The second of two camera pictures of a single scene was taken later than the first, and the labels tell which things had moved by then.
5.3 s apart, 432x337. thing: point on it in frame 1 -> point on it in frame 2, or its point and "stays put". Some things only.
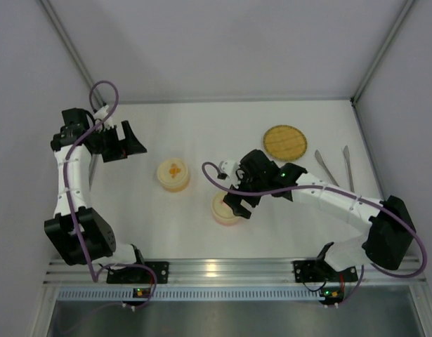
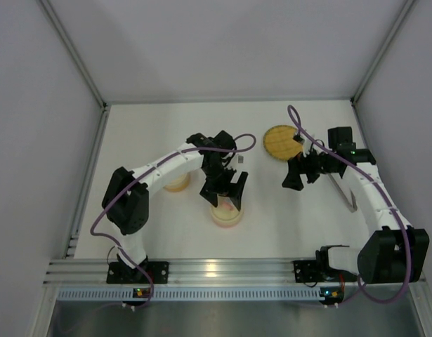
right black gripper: x=241 y=196 -> x=304 y=167
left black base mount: x=140 y=274 stays put
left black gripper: x=114 y=144 -> x=222 y=186
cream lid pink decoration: x=221 y=209 stays put
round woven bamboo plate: x=284 y=142 stays put
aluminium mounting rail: x=236 y=272 stays put
